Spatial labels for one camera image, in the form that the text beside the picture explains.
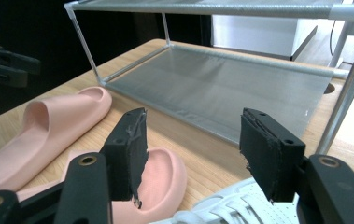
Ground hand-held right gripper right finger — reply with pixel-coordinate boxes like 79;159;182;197
239;107;306;203

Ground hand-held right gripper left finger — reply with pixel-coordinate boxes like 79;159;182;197
99;107;149;209

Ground pink slipper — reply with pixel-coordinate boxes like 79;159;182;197
0;86;113;195
15;147;188;224

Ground white sneaker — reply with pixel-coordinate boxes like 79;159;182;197
149;176;300;224

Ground grey metal shoe rack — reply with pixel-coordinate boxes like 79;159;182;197
64;0;354;157

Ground black curtain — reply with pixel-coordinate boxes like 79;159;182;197
0;0;213;122

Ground white cabinet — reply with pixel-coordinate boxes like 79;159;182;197
211;14;319;62

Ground white desk frame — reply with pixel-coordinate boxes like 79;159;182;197
330;21;353;68

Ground black floor cables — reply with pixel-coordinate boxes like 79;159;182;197
329;20;337;66

